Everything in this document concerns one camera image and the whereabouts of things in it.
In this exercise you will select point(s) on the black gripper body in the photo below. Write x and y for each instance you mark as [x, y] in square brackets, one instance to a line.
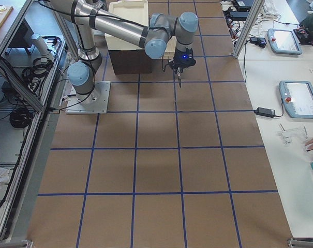
[178, 57]

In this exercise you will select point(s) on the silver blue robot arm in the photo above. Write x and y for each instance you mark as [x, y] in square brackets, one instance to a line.
[152, 38]

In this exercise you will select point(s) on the dark brown wooden cabinet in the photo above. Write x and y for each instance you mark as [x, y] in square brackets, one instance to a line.
[130, 62]

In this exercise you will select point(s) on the black power adapter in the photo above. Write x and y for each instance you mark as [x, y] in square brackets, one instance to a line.
[266, 112]

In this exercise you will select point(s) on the far blue teach pendant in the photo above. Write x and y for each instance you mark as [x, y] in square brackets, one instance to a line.
[284, 42]

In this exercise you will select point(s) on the blue teach pendant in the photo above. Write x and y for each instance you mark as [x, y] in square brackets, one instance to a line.
[297, 97]
[284, 42]

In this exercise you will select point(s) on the near blue teach pendant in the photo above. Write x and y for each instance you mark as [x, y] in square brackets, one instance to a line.
[297, 97]

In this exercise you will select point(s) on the clear acrylic stand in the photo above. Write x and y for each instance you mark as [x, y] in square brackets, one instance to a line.
[288, 134]

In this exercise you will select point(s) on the aluminium frame post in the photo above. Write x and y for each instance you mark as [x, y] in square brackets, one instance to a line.
[250, 21]

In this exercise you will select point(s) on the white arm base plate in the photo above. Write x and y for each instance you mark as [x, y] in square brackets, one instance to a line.
[96, 103]

